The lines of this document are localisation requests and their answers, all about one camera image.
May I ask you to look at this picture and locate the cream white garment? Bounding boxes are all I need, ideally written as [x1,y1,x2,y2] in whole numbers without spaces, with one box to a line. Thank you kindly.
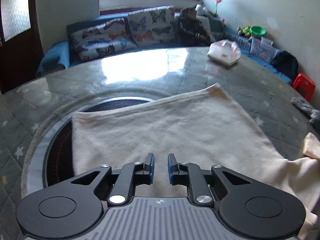
[72,84,319,239]

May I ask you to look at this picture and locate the green plastic bowl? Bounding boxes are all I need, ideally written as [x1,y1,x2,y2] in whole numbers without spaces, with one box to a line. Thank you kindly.
[249,25,267,38]

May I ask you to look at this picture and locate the clear plastic storage box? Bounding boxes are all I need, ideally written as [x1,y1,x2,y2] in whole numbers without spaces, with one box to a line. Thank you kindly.
[250,37,279,63]

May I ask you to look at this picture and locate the red plastic stool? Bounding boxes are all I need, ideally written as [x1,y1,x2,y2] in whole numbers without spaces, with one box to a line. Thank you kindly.
[292,73,316,102]

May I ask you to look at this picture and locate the grey knitted gloves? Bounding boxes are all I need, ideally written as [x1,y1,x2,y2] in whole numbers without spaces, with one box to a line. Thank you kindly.
[291,97,320,129]

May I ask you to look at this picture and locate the blue sofa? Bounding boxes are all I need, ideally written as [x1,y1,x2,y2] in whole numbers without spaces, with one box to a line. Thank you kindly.
[36,4,293,86]

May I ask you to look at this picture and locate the butterfly cushion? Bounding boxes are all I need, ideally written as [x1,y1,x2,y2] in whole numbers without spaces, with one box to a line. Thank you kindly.
[71,17,137,62]
[127,6,176,47]

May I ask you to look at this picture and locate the grey quilted star tablecloth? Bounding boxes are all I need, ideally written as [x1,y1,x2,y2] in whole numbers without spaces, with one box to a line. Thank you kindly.
[1,48,315,239]

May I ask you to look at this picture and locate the right butterfly cushion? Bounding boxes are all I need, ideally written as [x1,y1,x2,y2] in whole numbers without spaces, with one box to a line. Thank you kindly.
[127,6,176,47]

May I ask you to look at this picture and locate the dark wooden glass door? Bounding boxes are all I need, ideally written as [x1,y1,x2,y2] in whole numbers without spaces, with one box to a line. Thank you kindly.
[1,0,43,94]

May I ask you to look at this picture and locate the white plush toy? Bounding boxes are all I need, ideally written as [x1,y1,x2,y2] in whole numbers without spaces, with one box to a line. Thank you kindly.
[195,4,208,17]

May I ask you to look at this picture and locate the round black induction cooktop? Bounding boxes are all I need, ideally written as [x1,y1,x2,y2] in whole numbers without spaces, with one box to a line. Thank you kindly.
[44,96,152,187]

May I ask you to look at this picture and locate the pink white tissue box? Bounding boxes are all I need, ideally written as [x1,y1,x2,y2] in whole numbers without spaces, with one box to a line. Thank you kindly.
[207,40,242,67]

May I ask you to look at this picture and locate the black bag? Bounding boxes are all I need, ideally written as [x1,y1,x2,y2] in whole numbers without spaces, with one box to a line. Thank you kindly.
[271,51,298,80]

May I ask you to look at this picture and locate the left butterfly cushion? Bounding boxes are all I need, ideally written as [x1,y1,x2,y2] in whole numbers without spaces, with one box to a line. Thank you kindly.
[71,17,137,62]

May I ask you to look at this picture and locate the person in dark jacket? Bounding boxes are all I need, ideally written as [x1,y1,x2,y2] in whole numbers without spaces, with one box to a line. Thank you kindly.
[176,7,211,47]

